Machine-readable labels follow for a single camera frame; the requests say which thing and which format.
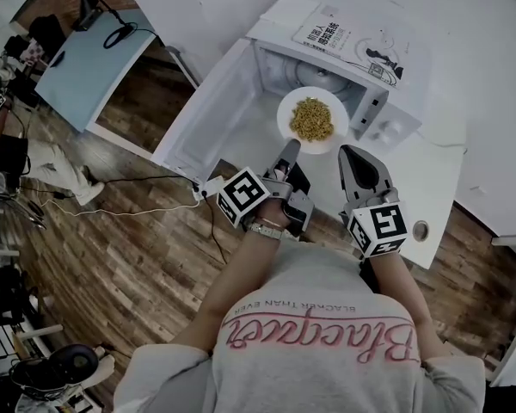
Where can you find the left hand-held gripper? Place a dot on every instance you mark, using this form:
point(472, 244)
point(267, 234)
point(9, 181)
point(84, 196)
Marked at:
point(243, 192)

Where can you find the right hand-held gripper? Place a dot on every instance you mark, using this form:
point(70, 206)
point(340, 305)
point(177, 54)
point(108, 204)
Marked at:
point(387, 226)

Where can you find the pile of yellow-brown noodles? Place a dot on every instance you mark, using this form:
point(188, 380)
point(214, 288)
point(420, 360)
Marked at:
point(311, 118)

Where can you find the white plate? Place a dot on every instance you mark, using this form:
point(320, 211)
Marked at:
point(339, 138)

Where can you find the white microwave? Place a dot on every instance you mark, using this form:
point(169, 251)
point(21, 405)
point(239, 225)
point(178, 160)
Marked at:
point(215, 123)

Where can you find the person's right forearm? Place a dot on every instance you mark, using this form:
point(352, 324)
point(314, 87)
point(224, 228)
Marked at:
point(397, 299)

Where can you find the person's left forearm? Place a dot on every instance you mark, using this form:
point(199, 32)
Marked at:
point(232, 282)

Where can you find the round microwave turntable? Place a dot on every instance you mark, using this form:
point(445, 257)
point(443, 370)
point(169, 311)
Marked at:
point(322, 78)

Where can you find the person's left hand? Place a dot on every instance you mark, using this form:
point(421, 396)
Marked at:
point(272, 211)

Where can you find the white desk with grommet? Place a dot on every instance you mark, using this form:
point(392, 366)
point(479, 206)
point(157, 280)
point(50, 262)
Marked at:
point(413, 179)

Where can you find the white power strip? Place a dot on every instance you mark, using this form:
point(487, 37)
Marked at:
point(208, 185)

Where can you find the white printed booklet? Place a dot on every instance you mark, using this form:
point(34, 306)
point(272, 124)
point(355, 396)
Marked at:
point(348, 37)

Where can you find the grey shirt pink lettering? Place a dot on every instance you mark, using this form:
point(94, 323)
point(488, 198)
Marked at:
point(309, 372)

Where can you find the light blue table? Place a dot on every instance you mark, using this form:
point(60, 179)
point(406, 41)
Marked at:
point(81, 75)

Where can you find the black office chair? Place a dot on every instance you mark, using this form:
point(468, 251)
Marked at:
point(47, 32)

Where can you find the white metal rack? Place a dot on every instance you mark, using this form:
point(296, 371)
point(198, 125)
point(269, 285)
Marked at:
point(0, 252)

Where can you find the black head-mounted device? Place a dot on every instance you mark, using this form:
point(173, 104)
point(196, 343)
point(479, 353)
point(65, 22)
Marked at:
point(56, 364)

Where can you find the black camera stand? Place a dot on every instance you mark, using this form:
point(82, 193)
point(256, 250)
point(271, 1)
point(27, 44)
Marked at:
point(86, 17)

